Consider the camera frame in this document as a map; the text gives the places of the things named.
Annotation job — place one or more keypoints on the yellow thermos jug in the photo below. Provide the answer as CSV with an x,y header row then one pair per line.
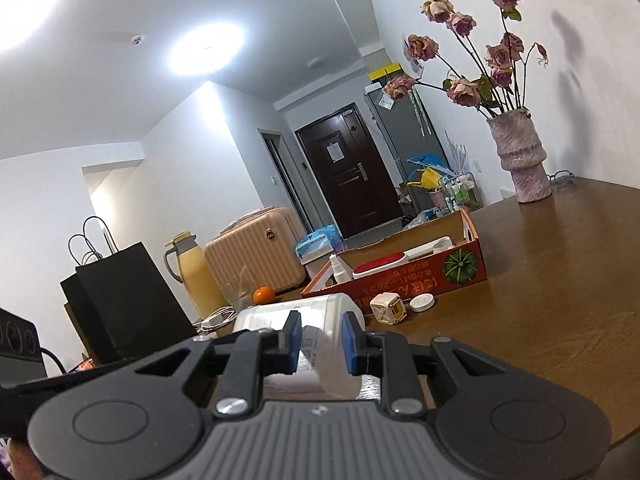
x,y
197,280

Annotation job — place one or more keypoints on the orange cardboard box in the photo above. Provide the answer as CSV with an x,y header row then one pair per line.
x,y
400,287

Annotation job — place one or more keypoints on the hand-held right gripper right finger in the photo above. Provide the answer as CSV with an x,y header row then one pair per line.
x,y
350,344

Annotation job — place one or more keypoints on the red and white lint brush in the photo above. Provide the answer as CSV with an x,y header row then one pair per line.
x,y
377,266

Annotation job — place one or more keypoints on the white printed cube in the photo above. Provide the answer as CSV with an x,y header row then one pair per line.
x,y
387,307

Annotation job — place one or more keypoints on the glass cup with straw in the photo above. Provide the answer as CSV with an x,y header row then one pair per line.
x,y
237,292

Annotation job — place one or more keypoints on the yellow box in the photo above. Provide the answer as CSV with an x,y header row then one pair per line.
x,y
385,72

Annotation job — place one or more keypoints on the purple decorative plant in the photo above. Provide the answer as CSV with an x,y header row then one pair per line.
x,y
456,155

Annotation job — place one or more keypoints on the dried pink roses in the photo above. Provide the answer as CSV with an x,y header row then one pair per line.
x,y
465,87

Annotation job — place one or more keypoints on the white bottle cap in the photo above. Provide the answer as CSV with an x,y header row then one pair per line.
x,y
422,303

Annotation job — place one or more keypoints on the eyeglasses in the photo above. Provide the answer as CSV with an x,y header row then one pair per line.
x,y
561,179

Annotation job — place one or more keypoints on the white and blue storage box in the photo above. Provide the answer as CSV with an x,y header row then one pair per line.
x,y
320,247

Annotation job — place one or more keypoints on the pink textured vase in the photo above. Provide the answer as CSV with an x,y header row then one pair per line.
x,y
522,160

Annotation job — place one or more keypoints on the paper note on refrigerator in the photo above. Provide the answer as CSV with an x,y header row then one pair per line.
x,y
386,101

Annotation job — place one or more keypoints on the pink ribbed suitcase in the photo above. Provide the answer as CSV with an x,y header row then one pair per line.
x,y
255,255

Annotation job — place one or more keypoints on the round ceiling light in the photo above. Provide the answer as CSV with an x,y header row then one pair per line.
x,y
206,49

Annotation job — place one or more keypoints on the small white spray bottle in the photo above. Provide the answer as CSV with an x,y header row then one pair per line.
x,y
340,272

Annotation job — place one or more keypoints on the grey refrigerator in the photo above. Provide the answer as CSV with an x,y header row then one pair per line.
x,y
405,135

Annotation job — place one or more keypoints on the black paper bag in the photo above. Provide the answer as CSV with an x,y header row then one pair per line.
x,y
130,300

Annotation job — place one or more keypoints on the smoke detector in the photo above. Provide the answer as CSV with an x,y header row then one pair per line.
x,y
137,40

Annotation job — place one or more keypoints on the yellow watering can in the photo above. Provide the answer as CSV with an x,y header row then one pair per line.
x,y
429,180

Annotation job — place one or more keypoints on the orange fruit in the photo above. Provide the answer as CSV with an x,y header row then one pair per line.
x,y
264,295

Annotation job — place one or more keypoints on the dark brown paper bag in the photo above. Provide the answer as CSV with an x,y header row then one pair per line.
x,y
75,330

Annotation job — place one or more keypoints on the dark brown entrance door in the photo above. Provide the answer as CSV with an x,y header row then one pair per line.
x,y
350,175

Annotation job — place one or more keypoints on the pink flower pot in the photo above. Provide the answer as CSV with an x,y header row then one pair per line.
x,y
436,199

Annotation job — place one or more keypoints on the white pill bottle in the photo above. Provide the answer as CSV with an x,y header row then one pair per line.
x,y
325,330

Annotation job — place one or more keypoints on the side room door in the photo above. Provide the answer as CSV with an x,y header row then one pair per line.
x,y
285,180

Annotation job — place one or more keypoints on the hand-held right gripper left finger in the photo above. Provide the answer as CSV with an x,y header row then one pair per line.
x,y
295,337

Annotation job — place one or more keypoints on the small ceiling lamp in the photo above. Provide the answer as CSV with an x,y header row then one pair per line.
x,y
315,62

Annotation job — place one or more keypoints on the bright ceiling light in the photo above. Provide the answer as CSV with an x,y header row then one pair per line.
x,y
25,15

